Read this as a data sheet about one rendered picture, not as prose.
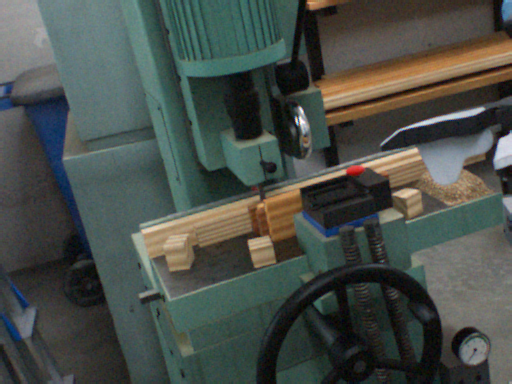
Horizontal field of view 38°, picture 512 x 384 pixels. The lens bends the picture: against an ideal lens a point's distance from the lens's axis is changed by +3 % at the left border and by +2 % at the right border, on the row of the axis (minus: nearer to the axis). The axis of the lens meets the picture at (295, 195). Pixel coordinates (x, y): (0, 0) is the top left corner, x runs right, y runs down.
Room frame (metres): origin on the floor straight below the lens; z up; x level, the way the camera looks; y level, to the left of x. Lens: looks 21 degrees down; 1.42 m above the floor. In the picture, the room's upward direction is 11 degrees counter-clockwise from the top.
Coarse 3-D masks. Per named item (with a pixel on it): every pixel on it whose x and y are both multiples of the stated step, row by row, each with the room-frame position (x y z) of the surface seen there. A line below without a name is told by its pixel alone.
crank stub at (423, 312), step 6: (414, 300) 0.92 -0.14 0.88; (408, 306) 0.91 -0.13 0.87; (414, 306) 0.90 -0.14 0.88; (420, 306) 0.89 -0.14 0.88; (426, 306) 0.89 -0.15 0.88; (414, 312) 0.89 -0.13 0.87; (420, 312) 0.88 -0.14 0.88; (426, 312) 0.88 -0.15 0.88; (432, 312) 0.87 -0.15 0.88; (420, 318) 0.88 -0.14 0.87; (426, 318) 0.87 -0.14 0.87; (432, 318) 0.87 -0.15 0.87; (426, 324) 0.87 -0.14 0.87; (432, 324) 0.87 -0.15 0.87
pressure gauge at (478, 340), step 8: (464, 328) 1.11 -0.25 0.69; (472, 328) 1.11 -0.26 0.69; (456, 336) 1.10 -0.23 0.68; (464, 336) 1.09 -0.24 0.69; (472, 336) 1.08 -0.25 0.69; (480, 336) 1.09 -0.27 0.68; (456, 344) 1.09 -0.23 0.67; (464, 344) 1.08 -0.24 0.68; (472, 344) 1.08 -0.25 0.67; (480, 344) 1.09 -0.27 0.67; (488, 344) 1.09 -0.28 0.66; (456, 352) 1.09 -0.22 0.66; (464, 352) 1.08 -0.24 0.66; (472, 352) 1.08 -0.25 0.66; (480, 352) 1.09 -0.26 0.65; (488, 352) 1.09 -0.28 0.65; (464, 360) 1.08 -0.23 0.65; (472, 360) 1.08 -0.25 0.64; (480, 360) 1.09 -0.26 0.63
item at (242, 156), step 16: (224, 144) 1.28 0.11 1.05; (240, 144) 1.20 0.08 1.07; (256, 144) 1.18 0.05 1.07; (272, 144) 1.19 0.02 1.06; (240, 160) 1.18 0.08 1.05; (256, 160) 1.18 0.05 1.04; (272, 160) 1.19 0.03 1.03; (240, 176) 1.21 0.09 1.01; (256, 176) 1.18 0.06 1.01; (272, 176) 1.19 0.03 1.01
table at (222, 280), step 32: (416, 224) 1.13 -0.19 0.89; (448, 224) 1.15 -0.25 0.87; (480, 224) 1.17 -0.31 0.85; (160, 256) 1.18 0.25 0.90; (224, 256) 1.13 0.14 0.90; (288, 256) 1.08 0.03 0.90; (160, 288) 1.10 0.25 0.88; (192, 288) 1.04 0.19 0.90; (224, 288) 1.04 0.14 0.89; (256, 288) 1.05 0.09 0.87; (288, 288) 1.06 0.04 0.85; (352, 288) 1.00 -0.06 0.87; (192, 320) 1.02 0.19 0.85
